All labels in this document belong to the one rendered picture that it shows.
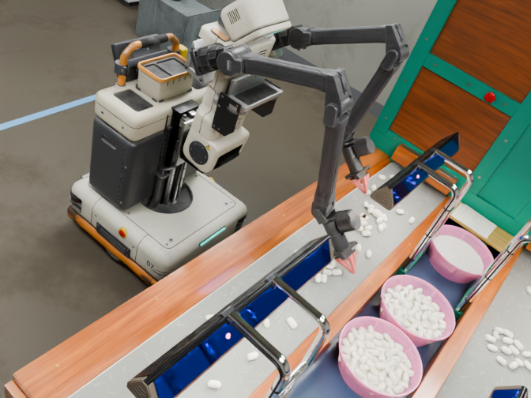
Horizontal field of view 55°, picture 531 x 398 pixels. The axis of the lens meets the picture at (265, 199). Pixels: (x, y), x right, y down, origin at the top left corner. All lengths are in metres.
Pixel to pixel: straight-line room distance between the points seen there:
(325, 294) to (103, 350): 0.73
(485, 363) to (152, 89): 1.60
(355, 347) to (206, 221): 1.10
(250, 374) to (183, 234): 1.06
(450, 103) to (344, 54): 2.32
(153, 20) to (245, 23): 2.66
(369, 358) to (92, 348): 0.80
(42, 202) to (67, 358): 1.55
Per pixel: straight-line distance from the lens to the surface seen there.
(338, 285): 1.76
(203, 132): 2.04
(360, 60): 4.48
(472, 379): 1.80
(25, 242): 2.65
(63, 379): 1.36
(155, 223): 2.39
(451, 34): 2.28
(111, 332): 1.43
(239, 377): 1.45
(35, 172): 3.02
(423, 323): 1.82
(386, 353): 1.68
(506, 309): 2.11
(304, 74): 1.54
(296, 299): 1.14
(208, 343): 1.04
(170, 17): 4.28
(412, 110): 2.39
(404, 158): 2.39
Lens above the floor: 1.96
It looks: 39 degrees down
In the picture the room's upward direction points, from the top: 21 degrees clockwise
